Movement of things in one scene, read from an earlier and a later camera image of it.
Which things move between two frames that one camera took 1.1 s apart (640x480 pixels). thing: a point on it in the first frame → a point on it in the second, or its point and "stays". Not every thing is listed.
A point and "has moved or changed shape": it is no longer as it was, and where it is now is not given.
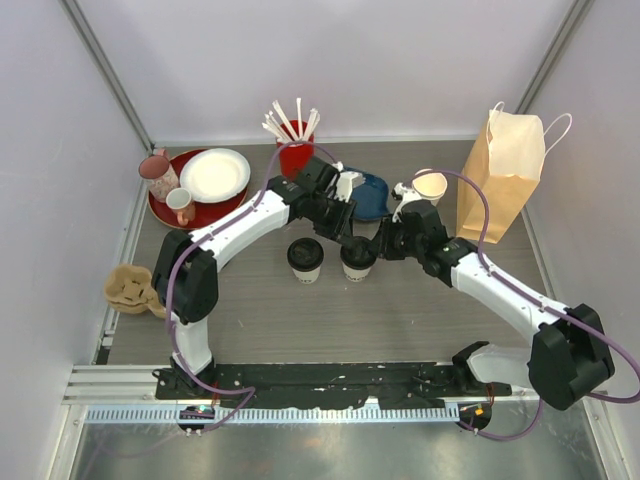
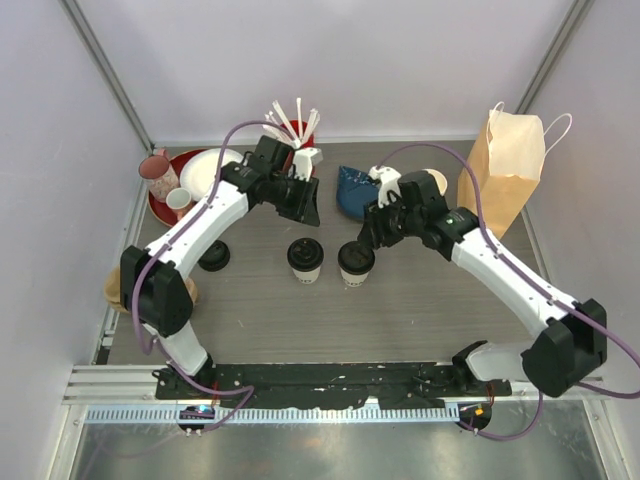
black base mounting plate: [325, 386] stays
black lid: [305, 254] stays
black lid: [358, 253] has moved or changed shape
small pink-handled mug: [180, 201] stays
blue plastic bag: [370, 198] stays
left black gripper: [341, 229] → [307, 209]
